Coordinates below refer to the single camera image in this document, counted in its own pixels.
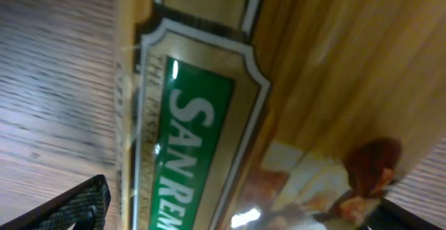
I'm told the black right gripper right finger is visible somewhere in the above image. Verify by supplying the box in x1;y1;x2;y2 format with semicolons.
362;199;443;230

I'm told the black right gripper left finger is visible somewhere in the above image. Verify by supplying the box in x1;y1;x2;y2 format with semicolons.
1;174;111;230

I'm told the San Remo spaghetti packet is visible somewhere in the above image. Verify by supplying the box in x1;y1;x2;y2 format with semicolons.
115;0;445;229

